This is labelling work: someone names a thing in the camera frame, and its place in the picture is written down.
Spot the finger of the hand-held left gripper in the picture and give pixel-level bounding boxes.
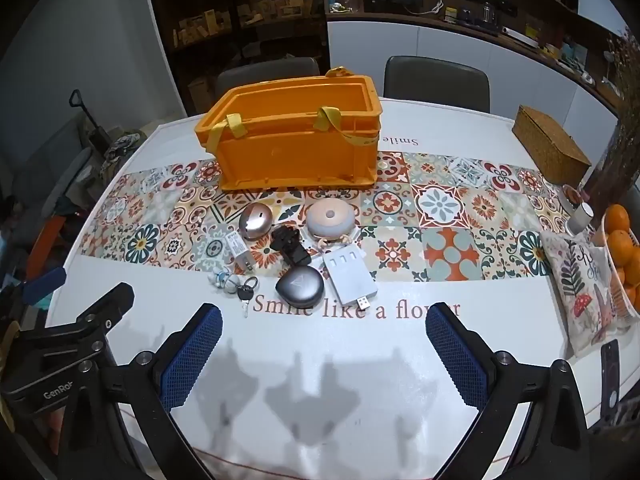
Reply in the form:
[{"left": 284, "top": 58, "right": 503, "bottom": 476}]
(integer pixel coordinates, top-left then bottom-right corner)
[
  {"left": 75, "top": 282, "right": 136, "bottom": 356},
  {"left": 20, "top": 266, "right": 68, "bottom": 306}
]

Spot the grey heart-shaped earbud case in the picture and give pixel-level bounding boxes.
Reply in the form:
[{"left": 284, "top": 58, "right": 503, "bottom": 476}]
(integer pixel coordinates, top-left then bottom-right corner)
[{"left": 275, "top": 266, "right": 326, "bottom": 307}]

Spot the grey dining chair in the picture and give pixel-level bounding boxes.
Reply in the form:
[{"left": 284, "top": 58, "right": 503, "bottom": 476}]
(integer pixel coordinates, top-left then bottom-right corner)
[
  {"left": 215, "top": 56, "right": 321, "bottom": 107},
  {"left": 383, "top": 55, "right": 491, "bottom": 113}
]

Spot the small round jar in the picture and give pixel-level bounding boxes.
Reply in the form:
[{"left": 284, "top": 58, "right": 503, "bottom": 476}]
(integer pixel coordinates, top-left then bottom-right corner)
[{"left": 560, "top": 184, "right": 583, "bottom": 211}]

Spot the black smartphone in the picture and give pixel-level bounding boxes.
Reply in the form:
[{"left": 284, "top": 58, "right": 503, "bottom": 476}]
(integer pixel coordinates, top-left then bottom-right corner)
[{"left": 600, "top": 339, "right": 621, "bottom": 418}]

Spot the black-headed key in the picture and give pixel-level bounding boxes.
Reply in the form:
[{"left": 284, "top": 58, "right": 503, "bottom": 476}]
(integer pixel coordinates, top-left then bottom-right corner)
[{"left": 235, "top": 276, "right": 260, "bottom": 318}]

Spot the white fruit basket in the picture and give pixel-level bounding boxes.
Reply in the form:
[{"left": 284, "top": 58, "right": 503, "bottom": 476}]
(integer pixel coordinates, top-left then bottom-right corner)
[{"left": 599, "top": 207, "right": 640, "bottom": 321}]

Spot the pink round lamp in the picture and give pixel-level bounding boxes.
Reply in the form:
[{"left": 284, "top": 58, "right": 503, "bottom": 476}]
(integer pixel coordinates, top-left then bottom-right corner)
[{"left": 306, "top": 199, "right": 357, "bottom": 247}]

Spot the black hand truck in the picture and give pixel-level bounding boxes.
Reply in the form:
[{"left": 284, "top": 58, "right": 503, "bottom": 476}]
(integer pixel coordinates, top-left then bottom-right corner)
[{"left": 69, "top": 89, "right": 117, "bottom": 153}]

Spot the white usb hub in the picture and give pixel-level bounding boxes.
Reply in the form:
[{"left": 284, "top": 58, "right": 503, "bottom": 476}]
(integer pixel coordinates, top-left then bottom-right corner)
[{"left": 321, "top": 247, "right": 373, "bottom": 311}]

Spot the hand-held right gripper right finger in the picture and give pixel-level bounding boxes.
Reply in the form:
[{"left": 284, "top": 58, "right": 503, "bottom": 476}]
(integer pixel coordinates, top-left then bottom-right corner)
[{"left": 424, "top": 301, "right": 594, "bottom": 480}]

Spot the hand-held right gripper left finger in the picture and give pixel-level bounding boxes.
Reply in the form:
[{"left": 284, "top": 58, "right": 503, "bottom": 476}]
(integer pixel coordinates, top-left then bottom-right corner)
[{"left": 75, "top": 302, "right": 224, "bottom": 480}]

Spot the pile of clothes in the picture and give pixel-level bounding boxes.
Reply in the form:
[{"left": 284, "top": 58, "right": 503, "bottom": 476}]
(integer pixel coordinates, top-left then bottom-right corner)
[{"left": 100, "top": 130, "right": 146, "bottom": 181}]

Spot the white cup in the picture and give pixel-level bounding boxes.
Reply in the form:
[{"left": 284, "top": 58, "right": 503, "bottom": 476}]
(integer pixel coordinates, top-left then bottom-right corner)
[{"left": 570, "top": 202, "right": 594, "bottom": 236}]

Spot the white charger plug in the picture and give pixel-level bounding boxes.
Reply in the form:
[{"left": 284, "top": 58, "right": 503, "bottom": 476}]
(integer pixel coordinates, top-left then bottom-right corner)
[{"left": 223, "top": 232, "right": 250, "bottom": 264}]

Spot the orange fruit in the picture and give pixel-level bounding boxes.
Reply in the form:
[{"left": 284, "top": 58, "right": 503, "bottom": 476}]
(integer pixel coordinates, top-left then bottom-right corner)
[
  {"left": 606, "top": 204, "right": 632, "bottom": 233},
  {"left": 606, "top": 230, "right": 640, "bottom": 266},
  {"left": 621, "top": 260, "right": 640, "bottom": 307}
]

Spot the black clamp mount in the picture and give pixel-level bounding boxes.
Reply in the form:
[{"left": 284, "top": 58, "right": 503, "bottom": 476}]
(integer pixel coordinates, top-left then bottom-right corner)
[{"left": 270, "top": 226, "right": 312, "bottom": 266}]

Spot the dark wooden shelf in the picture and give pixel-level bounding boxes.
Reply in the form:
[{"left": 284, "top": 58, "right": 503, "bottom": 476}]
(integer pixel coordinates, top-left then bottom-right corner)
[{"left": 145, "top": 0, "right": 330, "bottom": 117}]

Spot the wicker basket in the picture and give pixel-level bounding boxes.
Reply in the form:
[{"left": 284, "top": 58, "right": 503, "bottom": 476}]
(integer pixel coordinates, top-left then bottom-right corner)
[{"left": 512, "top": 105, "right": 592, "bottom": 186}]

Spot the orange plastic crate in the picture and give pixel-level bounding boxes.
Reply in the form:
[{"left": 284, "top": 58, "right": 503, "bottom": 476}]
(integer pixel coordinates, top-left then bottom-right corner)
[{"left": 194, "top": 66, "right": 385, "bottom": 192}]

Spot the printed cushion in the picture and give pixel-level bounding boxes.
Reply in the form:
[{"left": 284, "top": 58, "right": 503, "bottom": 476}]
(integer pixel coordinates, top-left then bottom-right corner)
[{"left": 540, "top": 230, "right": 621, "bottom": 358}]

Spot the white blue keychain figure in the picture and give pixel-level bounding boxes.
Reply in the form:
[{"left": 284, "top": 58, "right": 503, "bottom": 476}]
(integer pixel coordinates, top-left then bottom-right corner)
[{"left": 207, "top": 267, "right": 241, "bottom": 293}]

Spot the silver egg-shaped gadget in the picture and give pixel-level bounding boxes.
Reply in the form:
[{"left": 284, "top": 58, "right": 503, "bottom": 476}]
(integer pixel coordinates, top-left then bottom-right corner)
[{"left": 239, "top": 204, "right": 274, "bottom": 242}]

